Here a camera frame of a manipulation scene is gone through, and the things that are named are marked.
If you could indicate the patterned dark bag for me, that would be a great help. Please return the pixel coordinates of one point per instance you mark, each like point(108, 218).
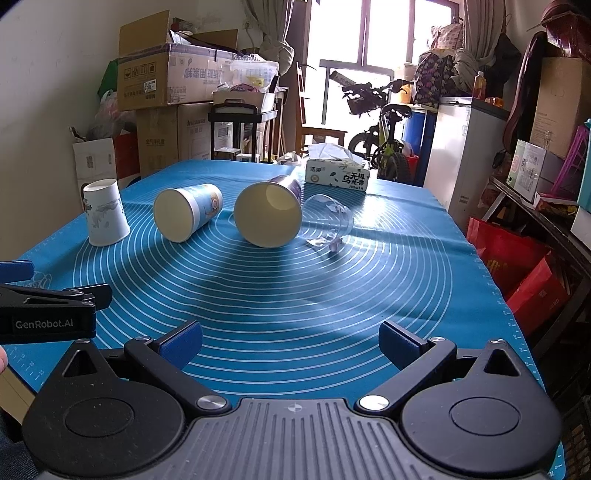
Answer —
point(434, 78)

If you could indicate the white upside-down paper cup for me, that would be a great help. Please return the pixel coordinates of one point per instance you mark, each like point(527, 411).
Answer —
point(105, 217)

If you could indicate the pink plastic basket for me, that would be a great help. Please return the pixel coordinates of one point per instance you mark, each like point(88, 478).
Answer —
point(568, 182)

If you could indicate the blue white lying paper cup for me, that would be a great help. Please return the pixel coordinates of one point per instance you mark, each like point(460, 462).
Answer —
point(179, 212)

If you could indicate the red gift bag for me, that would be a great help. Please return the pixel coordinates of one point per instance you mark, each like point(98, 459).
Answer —
point(528, 273)

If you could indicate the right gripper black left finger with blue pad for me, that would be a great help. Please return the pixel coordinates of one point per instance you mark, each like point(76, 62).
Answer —
point(160, 362)

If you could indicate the white small carton box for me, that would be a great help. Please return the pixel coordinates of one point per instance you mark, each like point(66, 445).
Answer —
point(94, 160)

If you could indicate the orange drink bottle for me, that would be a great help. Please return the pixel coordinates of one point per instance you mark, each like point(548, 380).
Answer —
point(479, 86)

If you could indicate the black bicycle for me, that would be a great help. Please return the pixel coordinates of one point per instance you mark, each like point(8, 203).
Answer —
point(377, 145)

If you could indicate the white green tissue box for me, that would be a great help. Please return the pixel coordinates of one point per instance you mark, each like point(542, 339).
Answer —
point(333, 165)

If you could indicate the black shelf rack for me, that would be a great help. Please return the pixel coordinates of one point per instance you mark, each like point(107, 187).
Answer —
point(239, 115)

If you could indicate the white green product box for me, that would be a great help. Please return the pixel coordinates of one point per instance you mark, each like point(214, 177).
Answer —
point(533, 170)

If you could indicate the purple lying paper cup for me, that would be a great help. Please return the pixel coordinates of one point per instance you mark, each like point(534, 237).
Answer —
point(268, 214)

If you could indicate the clear plastic lying cup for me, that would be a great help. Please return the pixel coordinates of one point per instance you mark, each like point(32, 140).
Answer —
point(326, 222)

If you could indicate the tall brown cardboard box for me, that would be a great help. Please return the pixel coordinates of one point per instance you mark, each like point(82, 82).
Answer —
point(563, 103)

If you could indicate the wooden chair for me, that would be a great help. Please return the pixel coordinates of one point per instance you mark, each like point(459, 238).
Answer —
point(303, 129)

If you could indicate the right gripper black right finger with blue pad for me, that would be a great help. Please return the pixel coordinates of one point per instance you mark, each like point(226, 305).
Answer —
point(419, 362)

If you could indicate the large open cardboard box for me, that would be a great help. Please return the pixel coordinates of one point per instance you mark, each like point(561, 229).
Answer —
point(157, 67)

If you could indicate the lower cardboard box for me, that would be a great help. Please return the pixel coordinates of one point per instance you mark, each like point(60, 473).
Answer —
point(167, 135)

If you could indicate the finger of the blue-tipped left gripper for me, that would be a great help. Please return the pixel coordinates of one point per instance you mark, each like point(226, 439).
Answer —
point(16, 271)

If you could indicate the white chest freezer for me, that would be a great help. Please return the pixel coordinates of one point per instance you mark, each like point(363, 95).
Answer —
point(468, 135)

